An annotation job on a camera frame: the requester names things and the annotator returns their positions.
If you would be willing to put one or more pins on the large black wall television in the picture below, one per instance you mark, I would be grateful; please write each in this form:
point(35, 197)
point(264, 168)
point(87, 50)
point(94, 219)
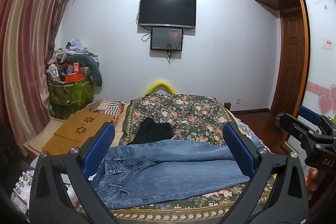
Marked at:
point(166, 11)

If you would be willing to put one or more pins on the floral green blanket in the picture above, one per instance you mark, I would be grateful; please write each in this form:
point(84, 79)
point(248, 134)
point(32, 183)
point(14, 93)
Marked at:
point(183, 113)

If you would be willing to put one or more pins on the small red box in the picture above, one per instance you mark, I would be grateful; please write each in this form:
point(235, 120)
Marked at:
point(76, 67)

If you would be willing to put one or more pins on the small black wall monitor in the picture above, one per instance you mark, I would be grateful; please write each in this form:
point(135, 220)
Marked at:
point(166, 39)

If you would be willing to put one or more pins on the black folded garment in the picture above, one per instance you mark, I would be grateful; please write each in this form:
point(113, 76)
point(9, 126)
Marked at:
point(153, 132)

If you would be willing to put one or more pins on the white heart-print wardrobe door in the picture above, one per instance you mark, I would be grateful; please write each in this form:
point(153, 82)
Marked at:
point(320, 69)

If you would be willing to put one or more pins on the person's right hand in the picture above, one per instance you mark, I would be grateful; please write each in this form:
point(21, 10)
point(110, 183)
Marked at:
point(313, 182)

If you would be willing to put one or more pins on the yellow padded hoop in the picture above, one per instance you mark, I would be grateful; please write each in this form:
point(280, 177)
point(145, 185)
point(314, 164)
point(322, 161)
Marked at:
point(160, 82)

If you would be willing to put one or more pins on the blue jeans pants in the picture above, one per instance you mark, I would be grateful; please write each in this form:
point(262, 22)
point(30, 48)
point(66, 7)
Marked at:
point(168, 171)

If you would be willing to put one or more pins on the brown wooden door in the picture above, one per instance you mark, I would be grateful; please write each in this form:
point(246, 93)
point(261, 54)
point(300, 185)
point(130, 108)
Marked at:
point(291, 64)

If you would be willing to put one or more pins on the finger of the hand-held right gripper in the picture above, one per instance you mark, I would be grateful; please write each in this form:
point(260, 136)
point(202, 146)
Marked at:
point(311, 115)
point(294, 125)

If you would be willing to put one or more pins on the striped pink curtain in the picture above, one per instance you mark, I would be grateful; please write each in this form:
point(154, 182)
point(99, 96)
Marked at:
point(26, 43)

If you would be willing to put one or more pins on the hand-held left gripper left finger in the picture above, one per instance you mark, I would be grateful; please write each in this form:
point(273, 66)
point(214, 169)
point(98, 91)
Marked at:
point(101, 146)

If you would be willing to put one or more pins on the dark grey bag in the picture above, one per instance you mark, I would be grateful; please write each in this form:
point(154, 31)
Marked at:
point(278, 123)

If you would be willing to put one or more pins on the pile of clothes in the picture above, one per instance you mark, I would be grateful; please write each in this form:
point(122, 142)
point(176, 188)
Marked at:
point(76, 47)

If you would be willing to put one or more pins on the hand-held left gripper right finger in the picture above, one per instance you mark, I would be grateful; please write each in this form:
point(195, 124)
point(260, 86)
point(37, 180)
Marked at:
point(241, 150)

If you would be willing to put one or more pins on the white bed sheet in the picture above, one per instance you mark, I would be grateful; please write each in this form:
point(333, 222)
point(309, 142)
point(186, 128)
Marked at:
point(248, 132)

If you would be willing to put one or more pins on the white wall socket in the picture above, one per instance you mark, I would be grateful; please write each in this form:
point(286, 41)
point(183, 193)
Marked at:
point(238, 101)

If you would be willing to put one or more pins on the grey long pillow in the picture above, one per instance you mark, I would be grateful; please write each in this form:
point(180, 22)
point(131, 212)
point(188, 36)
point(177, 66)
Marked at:
point(94, 69)

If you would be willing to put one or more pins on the orange box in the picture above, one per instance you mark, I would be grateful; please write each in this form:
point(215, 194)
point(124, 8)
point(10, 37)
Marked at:
point(74, 77)

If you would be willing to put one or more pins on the pile of white papers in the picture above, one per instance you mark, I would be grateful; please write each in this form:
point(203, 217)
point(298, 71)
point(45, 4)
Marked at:
point(23, 184)

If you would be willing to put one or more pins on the wooden lap desk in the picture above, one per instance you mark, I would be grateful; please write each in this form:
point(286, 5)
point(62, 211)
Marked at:
point(76, 129)

